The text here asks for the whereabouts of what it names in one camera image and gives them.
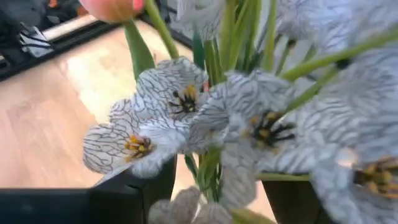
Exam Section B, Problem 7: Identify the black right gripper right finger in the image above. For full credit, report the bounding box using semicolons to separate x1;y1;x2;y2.
262;179;338;224

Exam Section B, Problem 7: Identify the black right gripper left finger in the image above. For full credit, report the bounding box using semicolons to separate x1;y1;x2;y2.
0;155;178;224

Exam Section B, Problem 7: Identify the white veined artificial flower bunch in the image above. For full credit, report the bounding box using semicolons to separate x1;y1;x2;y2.
82;0;398;224

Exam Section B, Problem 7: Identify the bright pink artificial tulip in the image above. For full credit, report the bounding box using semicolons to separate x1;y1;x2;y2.
79;0;181;80

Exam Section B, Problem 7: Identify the black metal table frame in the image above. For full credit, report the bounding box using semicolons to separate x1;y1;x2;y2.
0;20;193;82

